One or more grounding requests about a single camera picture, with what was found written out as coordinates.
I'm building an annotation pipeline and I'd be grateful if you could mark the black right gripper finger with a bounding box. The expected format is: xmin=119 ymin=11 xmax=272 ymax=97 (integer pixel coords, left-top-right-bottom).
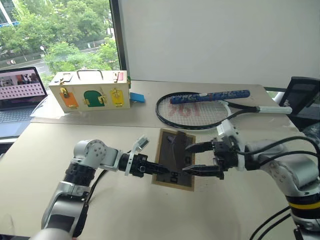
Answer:
xmin=184 ymin=141 xmax=216 ymax=154
xmin=181 ymin=164 xmax=225 ymax=181

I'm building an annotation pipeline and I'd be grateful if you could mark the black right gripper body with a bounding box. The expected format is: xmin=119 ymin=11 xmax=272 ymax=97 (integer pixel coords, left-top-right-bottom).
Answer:
xmin=211 ymin=138 xmax=240 ymax=174

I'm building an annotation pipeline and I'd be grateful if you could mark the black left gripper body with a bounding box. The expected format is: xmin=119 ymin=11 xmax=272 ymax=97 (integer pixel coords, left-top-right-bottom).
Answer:
xmin=129 ymin=153 xmax=151 ymax=179

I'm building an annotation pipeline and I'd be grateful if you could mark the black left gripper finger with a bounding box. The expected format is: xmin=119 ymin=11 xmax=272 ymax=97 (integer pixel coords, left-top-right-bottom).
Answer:
xmin=148 ymin=166 xmax=172 ymax=175
xmin=147 ymin=161 xmax=171 ymax=172

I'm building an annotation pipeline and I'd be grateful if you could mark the wooden picture frame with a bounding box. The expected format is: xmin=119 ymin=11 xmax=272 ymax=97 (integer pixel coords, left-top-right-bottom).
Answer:
xmin=150 ymin=127 xmax=197 ymax=193

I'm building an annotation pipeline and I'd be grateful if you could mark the blue patterned tube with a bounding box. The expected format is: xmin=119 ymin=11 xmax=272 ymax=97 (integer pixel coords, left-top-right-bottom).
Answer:
xmin=169 ymin=89 xmax=251 ymax=105

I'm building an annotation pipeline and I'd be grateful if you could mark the black tennis racket white grip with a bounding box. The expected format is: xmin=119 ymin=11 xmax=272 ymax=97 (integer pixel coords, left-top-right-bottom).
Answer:
xmin=155 ymin=91 xmax=293 ymax=131

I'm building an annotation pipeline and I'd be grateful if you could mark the small blue block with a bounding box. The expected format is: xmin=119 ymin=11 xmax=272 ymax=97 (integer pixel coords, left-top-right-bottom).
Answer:
xmin=129 ymin=92 xmax=146 ymax=104

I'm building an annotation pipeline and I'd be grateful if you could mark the wooden latch box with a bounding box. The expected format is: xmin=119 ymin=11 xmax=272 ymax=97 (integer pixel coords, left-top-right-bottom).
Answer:
xmin=47 ymin=69 xmax=132 ymax=114

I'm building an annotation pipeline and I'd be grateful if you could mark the black chair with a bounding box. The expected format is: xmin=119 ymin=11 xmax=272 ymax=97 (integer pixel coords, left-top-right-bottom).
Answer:
xmin=278 ymin=76 xmax=320 ymax=118

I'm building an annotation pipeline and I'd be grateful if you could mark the white board panel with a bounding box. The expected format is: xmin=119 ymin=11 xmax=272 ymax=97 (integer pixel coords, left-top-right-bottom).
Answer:
xmin=117 ymin=0 xmax=320 ymax=89

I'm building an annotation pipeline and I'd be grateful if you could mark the grey laptop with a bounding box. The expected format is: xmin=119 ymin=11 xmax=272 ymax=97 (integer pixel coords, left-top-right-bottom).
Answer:
xmin=0 ymin=66 xmax=49 ymax=139

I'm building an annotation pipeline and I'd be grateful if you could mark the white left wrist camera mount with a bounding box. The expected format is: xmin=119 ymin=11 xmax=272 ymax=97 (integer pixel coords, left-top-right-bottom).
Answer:
xmin=124 ymin=134 xmax=152 ymax=177

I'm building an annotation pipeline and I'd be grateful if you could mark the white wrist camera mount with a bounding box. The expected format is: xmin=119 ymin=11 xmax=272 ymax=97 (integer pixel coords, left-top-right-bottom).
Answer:
xmin=124 ymin=134 xmax=152 ymax=177
xmin=216 ymin=119 xmax=248 ymax=172

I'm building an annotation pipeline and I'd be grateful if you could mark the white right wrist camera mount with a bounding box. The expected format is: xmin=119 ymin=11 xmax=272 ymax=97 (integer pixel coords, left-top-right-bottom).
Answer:
xmin=216 ymin=119 xmax=248 ymax=172

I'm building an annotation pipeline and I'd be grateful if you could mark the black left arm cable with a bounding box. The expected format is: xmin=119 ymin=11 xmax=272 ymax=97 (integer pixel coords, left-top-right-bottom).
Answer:
xmin=73 ymin=168 xmax=106 ymax=238

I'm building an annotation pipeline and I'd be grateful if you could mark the black cable under right arm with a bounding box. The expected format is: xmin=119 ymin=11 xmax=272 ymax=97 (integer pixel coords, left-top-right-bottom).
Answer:
xmin=249 ymin=206 xmax=295 ymax=240

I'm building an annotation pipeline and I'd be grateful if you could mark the black window post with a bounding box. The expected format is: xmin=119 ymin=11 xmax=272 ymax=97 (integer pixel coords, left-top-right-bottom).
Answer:
xmin=109 ymin=0 xmax=130 ymax=77

